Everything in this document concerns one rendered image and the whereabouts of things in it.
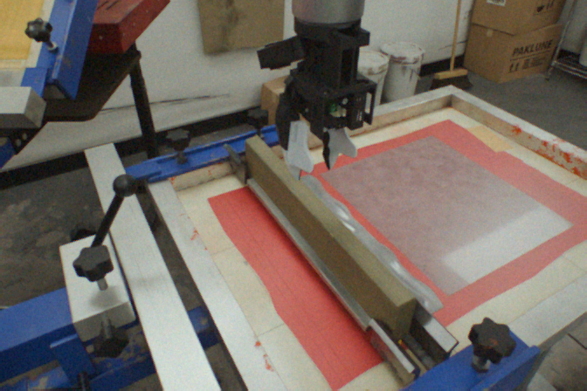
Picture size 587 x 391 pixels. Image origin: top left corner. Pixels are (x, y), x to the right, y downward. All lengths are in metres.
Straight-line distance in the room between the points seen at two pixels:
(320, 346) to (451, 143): 0.58
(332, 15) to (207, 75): 2.32
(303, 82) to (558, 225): 0.55
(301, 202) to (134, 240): 0.24
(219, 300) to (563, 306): 0.45
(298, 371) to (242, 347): 0.08
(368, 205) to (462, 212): 0.16
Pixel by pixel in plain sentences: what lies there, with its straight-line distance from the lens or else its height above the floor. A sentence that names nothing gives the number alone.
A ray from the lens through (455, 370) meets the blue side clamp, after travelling 0.56.
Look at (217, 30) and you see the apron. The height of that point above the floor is 0.68.
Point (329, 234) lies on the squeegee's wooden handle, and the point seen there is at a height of 1.06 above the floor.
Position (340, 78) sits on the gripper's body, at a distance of 0.45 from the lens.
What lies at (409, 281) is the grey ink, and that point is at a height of 0.96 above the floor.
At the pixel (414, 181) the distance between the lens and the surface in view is 0.87.
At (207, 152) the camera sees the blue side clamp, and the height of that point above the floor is 1.00.
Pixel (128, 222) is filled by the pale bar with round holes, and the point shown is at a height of 1.04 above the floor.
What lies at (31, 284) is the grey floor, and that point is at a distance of 2.20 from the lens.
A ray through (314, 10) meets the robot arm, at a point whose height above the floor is 1.34.
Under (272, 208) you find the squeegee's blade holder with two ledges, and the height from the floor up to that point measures 1.00.
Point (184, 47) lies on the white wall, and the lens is 2.64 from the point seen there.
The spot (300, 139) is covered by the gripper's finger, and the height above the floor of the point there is 1.18.
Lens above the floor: 1.46
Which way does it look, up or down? 35 degrees down
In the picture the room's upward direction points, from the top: straight up
